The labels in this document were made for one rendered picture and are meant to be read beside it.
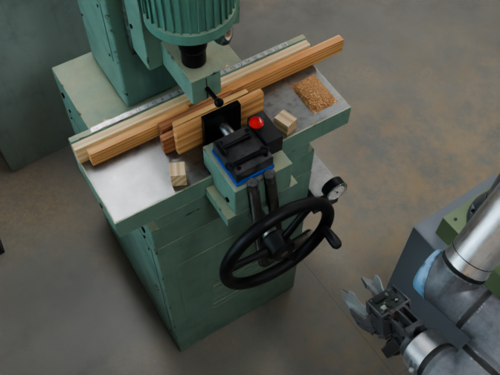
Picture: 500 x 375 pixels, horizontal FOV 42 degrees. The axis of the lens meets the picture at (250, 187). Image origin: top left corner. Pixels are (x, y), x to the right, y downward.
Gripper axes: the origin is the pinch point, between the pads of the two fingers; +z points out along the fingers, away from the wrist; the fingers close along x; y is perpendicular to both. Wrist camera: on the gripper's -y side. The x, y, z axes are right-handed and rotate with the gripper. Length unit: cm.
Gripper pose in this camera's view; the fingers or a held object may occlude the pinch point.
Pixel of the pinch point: (356, 289)
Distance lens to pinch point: 143.7
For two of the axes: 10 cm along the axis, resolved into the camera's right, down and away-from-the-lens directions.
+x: -8.5, 4.4, -2.9
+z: -4.9, -4.9, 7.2
